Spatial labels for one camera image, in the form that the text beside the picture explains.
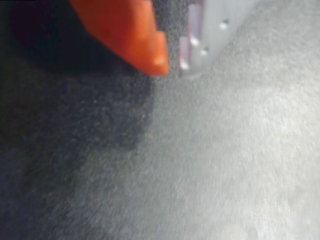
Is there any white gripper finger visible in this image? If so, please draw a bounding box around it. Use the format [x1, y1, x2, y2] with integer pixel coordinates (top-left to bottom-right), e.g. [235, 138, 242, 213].
[177, 0, 259, 79]

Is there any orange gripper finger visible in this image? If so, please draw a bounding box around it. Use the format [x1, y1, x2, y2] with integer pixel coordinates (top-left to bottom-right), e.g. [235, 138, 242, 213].
[68, 0, 171, 77]

